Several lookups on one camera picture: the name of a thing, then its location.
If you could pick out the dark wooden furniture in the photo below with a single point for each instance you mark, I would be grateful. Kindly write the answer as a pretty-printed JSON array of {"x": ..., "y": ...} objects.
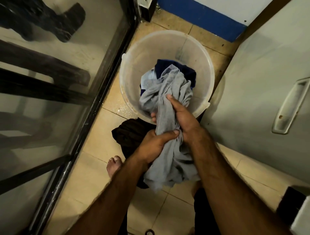
[{"x": 36, "y": 70}]

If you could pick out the white washing machine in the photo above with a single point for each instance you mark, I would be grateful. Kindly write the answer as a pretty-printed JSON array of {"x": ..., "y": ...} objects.
[{"x": 254, "y": 84}]

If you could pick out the person's right forearm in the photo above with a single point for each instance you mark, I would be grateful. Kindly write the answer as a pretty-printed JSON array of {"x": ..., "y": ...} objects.
[{"x": 237, "y": 193}]

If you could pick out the translucent white plastic bucket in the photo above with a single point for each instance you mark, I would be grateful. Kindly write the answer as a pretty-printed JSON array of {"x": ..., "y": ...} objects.
[{"x": 135, "y": 55}]

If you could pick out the grey shirt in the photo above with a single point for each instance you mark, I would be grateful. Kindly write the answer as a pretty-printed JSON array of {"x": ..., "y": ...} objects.
[{"x": 174, "y": 84}]

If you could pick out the person's left hand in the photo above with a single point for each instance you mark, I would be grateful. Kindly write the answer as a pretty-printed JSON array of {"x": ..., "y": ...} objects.
[{"x": 152, "y": 145}]

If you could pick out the person's left forearm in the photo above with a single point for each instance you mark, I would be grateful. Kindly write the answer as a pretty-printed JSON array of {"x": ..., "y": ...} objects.
[{"x": 106, "y": 201}]

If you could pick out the person's left foot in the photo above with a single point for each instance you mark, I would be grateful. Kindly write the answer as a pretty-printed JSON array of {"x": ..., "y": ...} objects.
[{"x": 113, "y": 165}]

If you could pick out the navy blue garment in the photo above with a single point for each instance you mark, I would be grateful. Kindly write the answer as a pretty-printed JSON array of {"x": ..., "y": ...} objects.
[{"x": 186, "y": 70}]

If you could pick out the light blue clothes cloth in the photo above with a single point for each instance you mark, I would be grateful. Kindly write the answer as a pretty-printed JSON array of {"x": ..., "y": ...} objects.
[{"x": 146, "y": 78}]

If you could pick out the person's right hand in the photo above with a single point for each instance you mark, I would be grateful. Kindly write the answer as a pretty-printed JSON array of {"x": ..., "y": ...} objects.
[{"x": 189, "y": 123}]

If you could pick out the black eyelet curtain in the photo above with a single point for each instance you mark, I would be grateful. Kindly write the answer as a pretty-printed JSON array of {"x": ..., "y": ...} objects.
[{"x": 126, "y": 138}]

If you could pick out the white appliance with blue base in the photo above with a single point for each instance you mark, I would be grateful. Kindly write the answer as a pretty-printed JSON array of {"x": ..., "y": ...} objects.
[{"x": 205, "y": 17}]

